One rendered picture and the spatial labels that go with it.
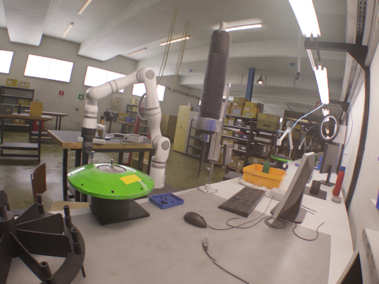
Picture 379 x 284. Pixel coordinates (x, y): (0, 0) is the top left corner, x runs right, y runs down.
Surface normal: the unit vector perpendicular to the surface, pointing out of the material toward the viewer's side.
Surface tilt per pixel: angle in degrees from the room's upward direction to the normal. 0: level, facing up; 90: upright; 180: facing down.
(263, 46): 90
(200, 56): 90
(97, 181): 21
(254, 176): 94
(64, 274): 4
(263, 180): 94
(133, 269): 0
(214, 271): 0
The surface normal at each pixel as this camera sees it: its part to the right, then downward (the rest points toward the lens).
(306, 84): -0.66, -0.04
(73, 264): 0.10, -0.99
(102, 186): 0.22, -0.85
